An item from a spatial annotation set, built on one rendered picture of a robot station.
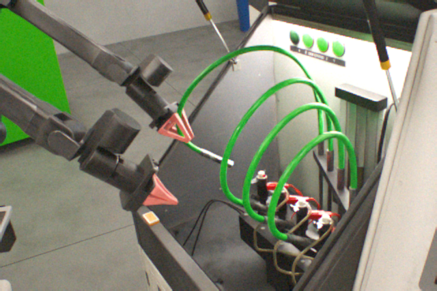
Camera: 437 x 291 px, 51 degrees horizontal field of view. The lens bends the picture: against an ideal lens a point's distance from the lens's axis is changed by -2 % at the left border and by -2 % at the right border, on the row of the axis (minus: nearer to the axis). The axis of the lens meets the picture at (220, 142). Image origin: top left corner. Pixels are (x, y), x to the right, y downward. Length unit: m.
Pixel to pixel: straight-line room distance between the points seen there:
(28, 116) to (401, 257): 0.71
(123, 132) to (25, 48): 3.47
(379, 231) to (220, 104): 0.69
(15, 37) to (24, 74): 0.31
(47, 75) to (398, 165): 3.74
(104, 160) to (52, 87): 3.55
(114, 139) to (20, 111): 0.18
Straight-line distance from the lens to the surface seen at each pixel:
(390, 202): 0.91
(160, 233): 1.31
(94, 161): 0.85
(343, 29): 1.21
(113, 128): 0.83
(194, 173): 1.48
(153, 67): 1.18
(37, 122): 0.88
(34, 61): 4.30
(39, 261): 2.99
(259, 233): 1.22
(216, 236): 1.47
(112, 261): 2.80
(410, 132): 0.87
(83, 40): 1.26
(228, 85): 1.44
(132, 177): 0.88
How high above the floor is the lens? 1.73
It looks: 26 degrees down
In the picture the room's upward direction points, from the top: 6 degrees counter-clockwise
